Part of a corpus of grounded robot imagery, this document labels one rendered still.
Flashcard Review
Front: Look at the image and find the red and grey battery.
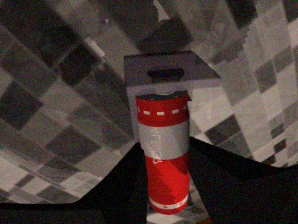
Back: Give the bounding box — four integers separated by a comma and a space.
136, 89, 190, 214

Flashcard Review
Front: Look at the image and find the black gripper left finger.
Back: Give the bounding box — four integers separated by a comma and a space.
0, 143, 148, 224

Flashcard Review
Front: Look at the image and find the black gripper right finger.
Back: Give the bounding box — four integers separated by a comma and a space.
189, 136, 298, 224

